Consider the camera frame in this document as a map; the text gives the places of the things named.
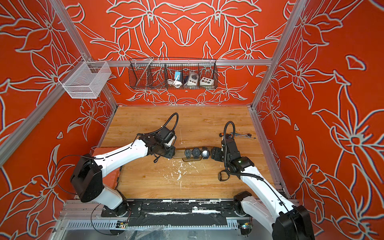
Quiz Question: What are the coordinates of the blue white small box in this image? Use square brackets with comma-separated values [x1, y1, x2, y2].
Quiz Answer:
[174, 71, 182, 82]

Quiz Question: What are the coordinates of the white mesh wall basket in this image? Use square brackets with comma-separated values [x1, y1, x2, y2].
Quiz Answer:
[59, 62, 112, 99]

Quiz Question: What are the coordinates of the black wire wall basket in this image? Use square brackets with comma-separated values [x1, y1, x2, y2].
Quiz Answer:
[129, 57, 219, 90]

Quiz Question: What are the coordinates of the orange handled screwdriver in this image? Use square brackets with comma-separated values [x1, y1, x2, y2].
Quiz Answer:
[235, 133, 255, 139]

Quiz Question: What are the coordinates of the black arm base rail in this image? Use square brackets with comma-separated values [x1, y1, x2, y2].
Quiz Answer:
[101, 199, 251, 229]

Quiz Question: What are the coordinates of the black digital sport watch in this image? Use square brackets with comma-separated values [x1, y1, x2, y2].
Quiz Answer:
[192, 148, 201, 159]

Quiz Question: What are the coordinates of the dark wooden watch stand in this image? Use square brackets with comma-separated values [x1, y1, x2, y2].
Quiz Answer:
[173, 147, 213, 162]

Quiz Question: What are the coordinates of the white power adapter box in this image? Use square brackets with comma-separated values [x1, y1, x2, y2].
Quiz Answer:
[187, 73, 200, 87]

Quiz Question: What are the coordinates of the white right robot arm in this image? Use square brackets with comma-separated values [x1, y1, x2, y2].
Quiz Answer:
[211, 121, 315, 240]

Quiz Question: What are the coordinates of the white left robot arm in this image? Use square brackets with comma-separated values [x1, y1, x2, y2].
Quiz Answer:
[70, 113, 179, 217]

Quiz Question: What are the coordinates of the orange plastic tool case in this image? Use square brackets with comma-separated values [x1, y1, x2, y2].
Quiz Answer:
[90, 146, 122, 189]

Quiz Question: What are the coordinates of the white button box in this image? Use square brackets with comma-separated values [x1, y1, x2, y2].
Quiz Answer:
[200, 77, 214, 88]

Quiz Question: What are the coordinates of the black strap watch foremost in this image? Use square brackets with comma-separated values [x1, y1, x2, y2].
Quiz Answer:
[218, 170, 230, 182]

